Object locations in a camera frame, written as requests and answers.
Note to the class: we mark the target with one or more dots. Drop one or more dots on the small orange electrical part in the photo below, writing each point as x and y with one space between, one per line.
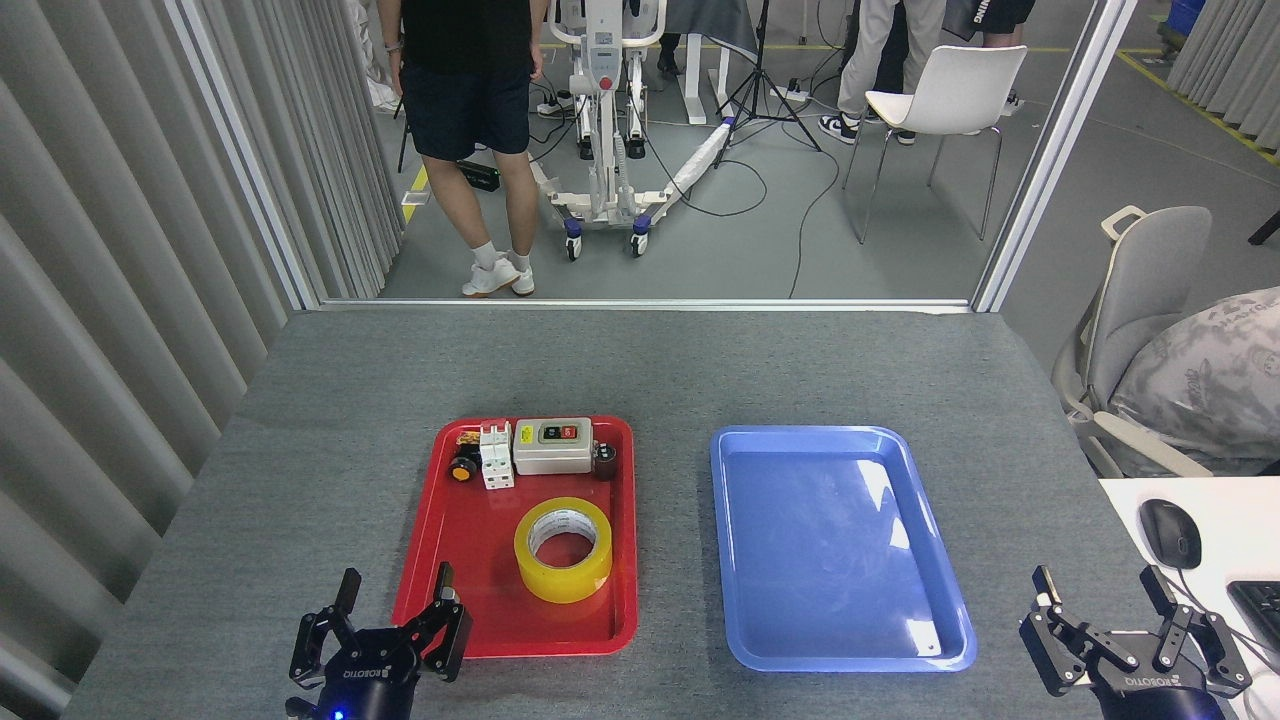
466 438

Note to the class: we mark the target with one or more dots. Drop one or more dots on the silver frame post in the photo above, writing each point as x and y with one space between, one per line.
1050 160

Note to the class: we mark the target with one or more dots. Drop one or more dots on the white stand on wheels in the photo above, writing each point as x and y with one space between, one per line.
605 150

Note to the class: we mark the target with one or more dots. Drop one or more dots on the grey patterned cushion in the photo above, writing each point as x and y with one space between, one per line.
1210 380

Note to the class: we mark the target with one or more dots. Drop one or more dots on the black power adapter box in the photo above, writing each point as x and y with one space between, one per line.
485 177

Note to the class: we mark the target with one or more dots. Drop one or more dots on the blue bin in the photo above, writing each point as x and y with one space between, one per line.
1188 15

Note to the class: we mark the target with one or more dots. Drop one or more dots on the white desk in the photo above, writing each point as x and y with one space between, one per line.
1240 530

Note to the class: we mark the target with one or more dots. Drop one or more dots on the white plastic chair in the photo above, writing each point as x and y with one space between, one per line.
960 90

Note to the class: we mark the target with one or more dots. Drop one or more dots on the white circuit breaker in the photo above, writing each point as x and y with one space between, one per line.
497 460

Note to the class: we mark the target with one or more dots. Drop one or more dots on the grey pleated curtain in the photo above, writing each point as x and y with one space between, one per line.
120 250
1235 60

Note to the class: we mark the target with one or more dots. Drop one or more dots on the grey office chair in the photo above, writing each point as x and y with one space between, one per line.
1145 290

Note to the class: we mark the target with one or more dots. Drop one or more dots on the person with white shoes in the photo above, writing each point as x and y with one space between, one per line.
465 90

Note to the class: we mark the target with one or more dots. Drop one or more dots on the black computer mouse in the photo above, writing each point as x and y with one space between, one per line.
1170 535

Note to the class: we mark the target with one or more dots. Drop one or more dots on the yellow tape roll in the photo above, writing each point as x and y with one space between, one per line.
560 582

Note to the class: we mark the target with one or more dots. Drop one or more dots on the red plastic tray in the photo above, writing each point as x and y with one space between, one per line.
480 560

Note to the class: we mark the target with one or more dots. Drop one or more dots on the blue plastic tray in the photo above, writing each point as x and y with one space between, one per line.
820 560

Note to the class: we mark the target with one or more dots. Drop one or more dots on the black keyboard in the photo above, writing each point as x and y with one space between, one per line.
1262 610

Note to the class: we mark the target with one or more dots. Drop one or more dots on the person in beige trousers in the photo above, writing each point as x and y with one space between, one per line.
865 50

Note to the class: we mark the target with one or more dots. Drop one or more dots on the grey push button switch box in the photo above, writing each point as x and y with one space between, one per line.
550 455

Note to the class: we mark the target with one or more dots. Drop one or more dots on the table with dark cloth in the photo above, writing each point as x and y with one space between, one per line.
715 15

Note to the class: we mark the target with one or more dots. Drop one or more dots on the black yellow push button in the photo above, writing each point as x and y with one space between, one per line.
463 470

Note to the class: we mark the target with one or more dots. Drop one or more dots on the black tripod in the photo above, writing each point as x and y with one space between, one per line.
765 60

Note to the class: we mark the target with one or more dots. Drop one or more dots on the silver frame rail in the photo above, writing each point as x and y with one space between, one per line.
650 303

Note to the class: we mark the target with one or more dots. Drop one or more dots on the black round knob switch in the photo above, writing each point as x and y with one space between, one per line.
604 462

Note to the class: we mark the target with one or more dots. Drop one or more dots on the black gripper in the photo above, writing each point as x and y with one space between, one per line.
1155 700
368 675

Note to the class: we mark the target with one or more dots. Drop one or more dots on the person in black shirt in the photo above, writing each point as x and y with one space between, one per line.
1000 15

